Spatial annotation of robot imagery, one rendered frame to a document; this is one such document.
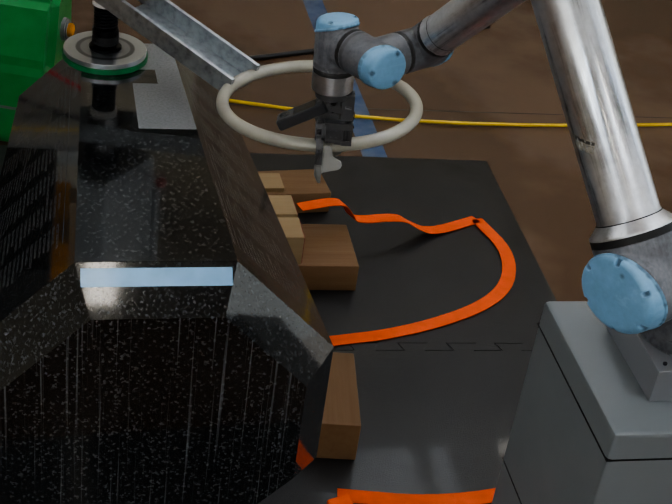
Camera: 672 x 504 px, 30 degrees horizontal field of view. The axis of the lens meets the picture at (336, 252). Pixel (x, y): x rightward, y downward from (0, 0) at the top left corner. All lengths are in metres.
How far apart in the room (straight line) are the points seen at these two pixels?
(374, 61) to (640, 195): 0.67
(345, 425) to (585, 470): 1.00
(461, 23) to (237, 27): 3.16
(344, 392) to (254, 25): 2.66
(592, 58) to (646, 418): 0.65
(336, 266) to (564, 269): 0.84
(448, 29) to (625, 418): 0.84
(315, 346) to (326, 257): 1.19
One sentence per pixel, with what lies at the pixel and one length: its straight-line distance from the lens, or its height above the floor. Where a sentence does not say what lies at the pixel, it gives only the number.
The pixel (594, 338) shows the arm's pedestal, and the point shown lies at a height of 0.85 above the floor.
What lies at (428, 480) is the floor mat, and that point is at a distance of 3.30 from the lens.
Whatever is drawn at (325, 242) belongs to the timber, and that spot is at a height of 0.11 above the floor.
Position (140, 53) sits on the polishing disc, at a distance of 3.33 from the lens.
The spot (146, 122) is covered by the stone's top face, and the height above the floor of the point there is 0.80.
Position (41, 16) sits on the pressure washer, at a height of 0.47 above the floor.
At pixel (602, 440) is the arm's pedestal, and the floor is 0.81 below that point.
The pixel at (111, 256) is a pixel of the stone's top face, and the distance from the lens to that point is 2.56.
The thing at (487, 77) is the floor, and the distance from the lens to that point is 5.49.
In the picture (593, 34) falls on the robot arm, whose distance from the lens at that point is 2.12.
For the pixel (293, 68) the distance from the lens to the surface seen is 3.18.
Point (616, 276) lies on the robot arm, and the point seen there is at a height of 1.14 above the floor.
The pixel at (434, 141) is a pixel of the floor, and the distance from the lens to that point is 4.88.
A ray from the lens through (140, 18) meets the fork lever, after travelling 3.16.
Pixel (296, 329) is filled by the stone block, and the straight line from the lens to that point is 2.67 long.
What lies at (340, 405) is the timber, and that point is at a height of 0.13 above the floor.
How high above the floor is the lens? 2.24
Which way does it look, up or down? 33 degrees down
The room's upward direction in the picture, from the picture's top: 9 degrees clockwise
